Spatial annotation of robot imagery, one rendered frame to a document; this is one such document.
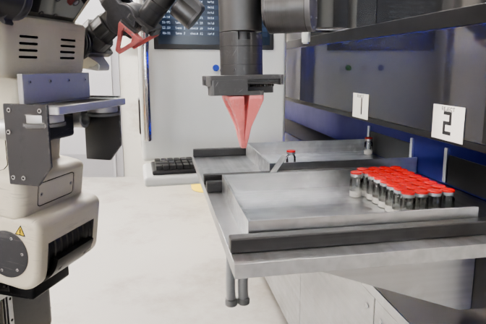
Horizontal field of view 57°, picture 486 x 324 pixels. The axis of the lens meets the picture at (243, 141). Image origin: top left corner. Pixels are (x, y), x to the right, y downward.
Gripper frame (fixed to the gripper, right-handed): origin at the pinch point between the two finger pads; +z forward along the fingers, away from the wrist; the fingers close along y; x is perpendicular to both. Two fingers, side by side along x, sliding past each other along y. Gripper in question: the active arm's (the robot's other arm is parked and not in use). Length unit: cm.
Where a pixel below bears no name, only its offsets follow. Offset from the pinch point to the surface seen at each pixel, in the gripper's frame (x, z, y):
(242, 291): 102, 75, 17
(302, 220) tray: -4.7, 10.3, 7.1
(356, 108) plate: 44, 0, 37
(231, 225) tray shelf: 3.9, 13.2, -1.3
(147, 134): 83, 9, -15
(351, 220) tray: -4.7, 11.0, 14.1
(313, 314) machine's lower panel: 72, 71, 36
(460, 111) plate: 5.0, -2.5, 37.1
